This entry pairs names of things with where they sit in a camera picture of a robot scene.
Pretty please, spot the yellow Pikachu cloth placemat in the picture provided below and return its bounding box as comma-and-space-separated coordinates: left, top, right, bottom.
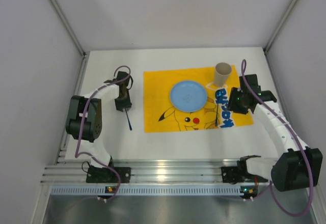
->
144, 67, 253, 133

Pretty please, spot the aluminium mounting rail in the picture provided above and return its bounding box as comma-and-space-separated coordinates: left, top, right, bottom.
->
40, 159, 318, 184

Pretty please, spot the blue metallic fork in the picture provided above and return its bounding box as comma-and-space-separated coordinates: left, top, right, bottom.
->
125, 109, 132, 131

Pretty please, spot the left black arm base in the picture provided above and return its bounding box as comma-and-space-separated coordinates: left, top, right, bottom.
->
81, 161, 131, 183

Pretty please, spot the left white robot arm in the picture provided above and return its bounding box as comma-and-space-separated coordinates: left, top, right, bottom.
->
65, 71, 133, 169

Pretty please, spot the blue metallic spoon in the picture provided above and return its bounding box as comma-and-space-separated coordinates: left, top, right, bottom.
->
215, 89, 223, 127

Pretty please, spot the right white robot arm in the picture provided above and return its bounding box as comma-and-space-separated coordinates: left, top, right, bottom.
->
228, 74, 323, 191

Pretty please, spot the beige paper cup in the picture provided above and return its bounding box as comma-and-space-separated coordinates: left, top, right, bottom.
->
213, 62, 232, 87

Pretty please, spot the light blue plate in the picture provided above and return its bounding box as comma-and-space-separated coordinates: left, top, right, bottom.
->
169, 80, 208, 113

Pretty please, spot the perforated cable duct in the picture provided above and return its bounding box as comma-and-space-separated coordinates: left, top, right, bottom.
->
51, 185, 257, 197

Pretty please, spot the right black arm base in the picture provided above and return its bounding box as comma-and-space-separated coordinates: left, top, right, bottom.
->
221, 166, 268, 184

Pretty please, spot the left aluminium frame post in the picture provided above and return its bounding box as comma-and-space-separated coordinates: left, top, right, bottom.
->
48, 0, 86, 57

